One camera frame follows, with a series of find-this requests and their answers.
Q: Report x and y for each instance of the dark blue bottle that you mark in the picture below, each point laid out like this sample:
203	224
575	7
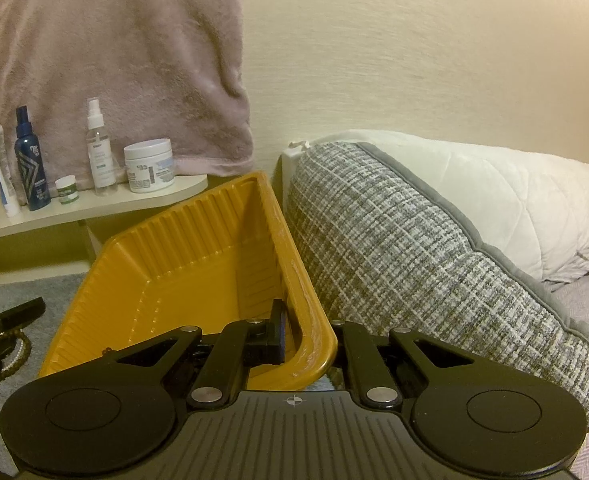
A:
30	170

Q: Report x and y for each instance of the white tube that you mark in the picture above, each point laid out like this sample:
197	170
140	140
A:
2	170

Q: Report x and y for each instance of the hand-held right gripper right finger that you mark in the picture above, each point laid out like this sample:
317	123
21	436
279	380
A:
348	342

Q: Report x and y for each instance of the white quilted pillow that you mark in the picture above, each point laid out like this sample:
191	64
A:
499	195

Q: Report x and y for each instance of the yellow plastic tray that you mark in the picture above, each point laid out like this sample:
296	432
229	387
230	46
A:
199	240

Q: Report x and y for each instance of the clear spray bottle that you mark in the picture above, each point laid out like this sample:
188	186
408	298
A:
99	160

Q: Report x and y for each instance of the mauve fleece towel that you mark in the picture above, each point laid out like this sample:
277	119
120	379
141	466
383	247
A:
124	60

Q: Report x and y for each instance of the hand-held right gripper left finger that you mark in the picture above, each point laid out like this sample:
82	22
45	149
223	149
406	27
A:
280	332

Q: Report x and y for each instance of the lavender bed blanket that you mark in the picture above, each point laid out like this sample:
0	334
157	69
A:
582	305

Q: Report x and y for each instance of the white cream jar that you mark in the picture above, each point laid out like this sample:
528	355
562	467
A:
149	167

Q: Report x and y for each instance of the grey woven pillow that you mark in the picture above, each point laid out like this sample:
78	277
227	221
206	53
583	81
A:
399	250

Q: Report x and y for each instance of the cream shelf unit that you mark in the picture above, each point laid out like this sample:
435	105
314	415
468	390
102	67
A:
139	199

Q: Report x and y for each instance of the small green jar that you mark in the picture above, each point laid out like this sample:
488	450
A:
67	192

